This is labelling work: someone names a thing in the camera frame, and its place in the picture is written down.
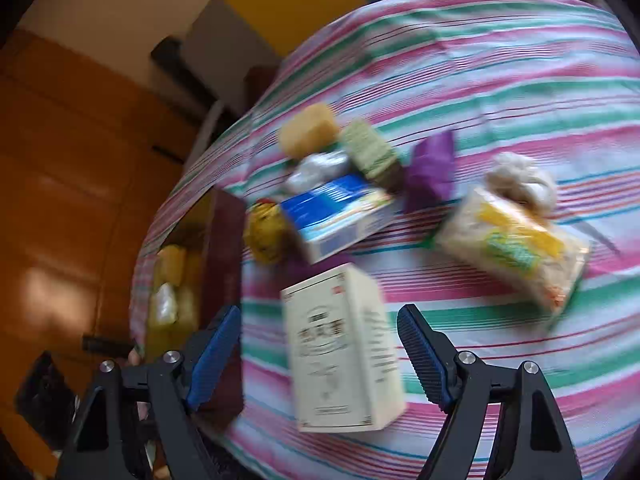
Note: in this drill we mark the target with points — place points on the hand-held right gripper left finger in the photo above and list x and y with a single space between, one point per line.
215 355

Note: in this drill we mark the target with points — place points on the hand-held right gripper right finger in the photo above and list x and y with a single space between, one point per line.
422 355

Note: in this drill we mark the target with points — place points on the white tea box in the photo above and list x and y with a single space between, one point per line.
335 350

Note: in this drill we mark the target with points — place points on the brown cardboard box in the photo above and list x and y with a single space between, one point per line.
225 250

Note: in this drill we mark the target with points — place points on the yellow snack packet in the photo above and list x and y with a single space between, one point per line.
262 230

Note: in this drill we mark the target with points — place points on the noodle packet with yellow label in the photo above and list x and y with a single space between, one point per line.
510 245

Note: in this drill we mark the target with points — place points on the blue and white box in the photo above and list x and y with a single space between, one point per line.
340 210

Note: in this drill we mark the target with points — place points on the white plastic bag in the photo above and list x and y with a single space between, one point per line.
520 180

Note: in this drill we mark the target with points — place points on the small white packet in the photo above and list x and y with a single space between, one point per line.
165 305

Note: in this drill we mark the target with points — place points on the pale yellow packet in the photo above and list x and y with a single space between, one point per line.
172 260

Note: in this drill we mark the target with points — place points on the black plastic bag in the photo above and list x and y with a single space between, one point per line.
42 395

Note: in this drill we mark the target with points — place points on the silver white packet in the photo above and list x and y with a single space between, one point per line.
317 170

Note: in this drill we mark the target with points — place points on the green box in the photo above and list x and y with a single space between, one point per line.
367 147

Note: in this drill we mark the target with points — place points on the yellow sponge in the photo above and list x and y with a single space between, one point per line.
307 130

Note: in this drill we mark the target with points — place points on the dark red bag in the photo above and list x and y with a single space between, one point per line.
260 85

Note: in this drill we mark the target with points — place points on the striped tablecloth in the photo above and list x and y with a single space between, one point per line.
500 85

